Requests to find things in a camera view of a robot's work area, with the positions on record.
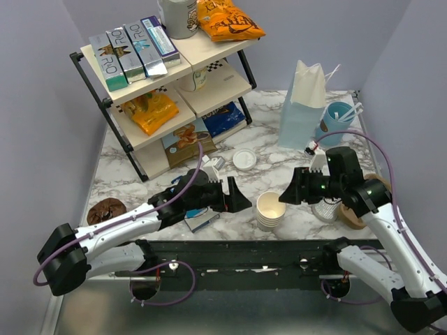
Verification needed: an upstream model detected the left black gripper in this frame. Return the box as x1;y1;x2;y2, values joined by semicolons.
184;177;251;214

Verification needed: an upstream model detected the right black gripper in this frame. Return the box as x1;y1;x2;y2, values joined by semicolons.
278;165;344;204

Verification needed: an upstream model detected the stack of paper cups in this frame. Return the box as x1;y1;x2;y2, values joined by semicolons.
256;191;286;232

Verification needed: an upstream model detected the stack of white lids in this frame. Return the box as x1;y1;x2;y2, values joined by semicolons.
233;149;257;171

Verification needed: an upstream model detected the light blue paper bag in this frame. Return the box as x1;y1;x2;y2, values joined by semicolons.
278;60;339;150

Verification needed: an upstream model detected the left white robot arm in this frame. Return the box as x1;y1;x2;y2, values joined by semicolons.
34;170;252;296

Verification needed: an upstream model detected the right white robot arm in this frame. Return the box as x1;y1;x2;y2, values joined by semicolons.
279;147;446;333

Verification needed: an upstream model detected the blue razor package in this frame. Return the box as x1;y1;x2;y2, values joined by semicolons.
171;173;220;233

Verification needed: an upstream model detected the brown cardboard cup carrier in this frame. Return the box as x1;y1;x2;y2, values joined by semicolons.
337;173;392;230

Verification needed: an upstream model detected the brown and blue snack bag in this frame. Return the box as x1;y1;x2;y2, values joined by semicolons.
161;118;217;168

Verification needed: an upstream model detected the blue chip bag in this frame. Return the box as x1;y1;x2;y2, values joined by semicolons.
202;102;245;137

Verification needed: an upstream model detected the blue cup with stirrers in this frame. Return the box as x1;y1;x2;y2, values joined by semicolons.
315;101;362;140

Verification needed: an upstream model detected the black and cream shelf rack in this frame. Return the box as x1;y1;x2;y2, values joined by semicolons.
70;31;256;181

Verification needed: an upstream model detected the yellow snack bag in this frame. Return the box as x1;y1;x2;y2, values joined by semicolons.
120;91;179;135

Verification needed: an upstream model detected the white bowl on shelf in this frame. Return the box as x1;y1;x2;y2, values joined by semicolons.
179;67;207;92

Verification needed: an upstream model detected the purple and white box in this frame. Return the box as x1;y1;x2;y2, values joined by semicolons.
140;15;182;68

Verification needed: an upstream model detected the blue R.O carton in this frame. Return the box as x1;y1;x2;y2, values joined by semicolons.
124;22;168;77

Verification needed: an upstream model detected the silver R.O carton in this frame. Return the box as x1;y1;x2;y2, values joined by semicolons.
106;27;146;84

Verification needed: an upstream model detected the orange chip bag top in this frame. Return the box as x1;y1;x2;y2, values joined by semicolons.
197;0;265;42

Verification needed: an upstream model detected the grey printed mug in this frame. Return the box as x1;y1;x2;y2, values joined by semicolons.
157;0;198;40

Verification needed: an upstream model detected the teal R.O carton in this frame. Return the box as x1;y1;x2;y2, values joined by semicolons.
89;33;128;91

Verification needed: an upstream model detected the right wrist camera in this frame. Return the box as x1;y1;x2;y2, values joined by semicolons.
305;141;327;172

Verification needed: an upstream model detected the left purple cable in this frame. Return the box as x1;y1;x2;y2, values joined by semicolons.
33;141;204;308

